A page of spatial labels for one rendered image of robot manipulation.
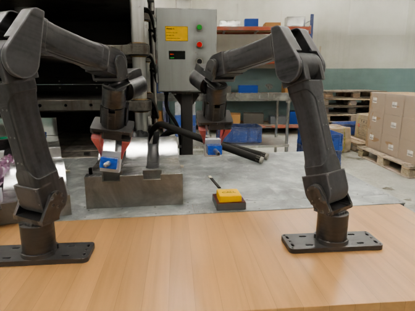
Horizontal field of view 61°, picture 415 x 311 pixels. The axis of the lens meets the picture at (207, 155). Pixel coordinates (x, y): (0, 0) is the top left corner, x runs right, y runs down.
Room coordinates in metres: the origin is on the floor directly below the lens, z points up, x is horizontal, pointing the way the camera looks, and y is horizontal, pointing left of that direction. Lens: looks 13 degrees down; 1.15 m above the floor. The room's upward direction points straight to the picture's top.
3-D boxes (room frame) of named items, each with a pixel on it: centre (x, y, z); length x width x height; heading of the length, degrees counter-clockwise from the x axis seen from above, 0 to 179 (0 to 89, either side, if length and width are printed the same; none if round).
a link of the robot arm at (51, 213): (0.65, 0.33, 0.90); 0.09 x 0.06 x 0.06; 64
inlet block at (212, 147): (1.03, -0.02, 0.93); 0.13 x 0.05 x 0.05; 8
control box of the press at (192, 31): (1.87, 0.11, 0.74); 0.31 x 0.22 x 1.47; 98
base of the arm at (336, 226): (0.69, -0.26, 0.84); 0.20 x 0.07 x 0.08; 95
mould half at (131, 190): (1.15, 0.23, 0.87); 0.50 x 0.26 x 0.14; 8
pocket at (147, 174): (0.93, 0.15, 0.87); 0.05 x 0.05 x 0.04; 8
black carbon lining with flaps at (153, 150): (1.14, 0.24, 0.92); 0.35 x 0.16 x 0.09; 8
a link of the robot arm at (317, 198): (0.70, -0.26, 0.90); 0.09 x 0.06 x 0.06; 128
